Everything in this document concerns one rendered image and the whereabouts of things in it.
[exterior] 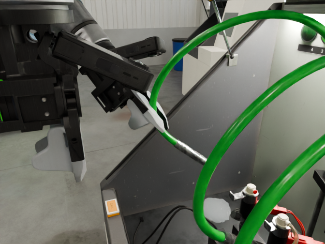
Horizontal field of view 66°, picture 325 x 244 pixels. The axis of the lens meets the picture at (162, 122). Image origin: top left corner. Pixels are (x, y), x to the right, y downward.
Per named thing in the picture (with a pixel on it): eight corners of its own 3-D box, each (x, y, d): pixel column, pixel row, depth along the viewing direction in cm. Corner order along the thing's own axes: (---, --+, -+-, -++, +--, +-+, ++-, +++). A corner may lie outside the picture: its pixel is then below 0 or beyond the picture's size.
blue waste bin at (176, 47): (167, 68, 679) (168, 38, 648) (186, 66, 702) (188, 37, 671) (178, 72, 630) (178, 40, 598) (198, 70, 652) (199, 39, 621)
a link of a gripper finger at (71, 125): (68, 149, 32) (57, 83, 29) (83, 147, 33) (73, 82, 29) (69, 169, 28) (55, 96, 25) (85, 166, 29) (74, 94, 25)
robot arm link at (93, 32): (106, 27, 54) (84, 19, 47) (119, 43, 54) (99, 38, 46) (84, 51, 57) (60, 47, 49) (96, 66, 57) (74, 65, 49)
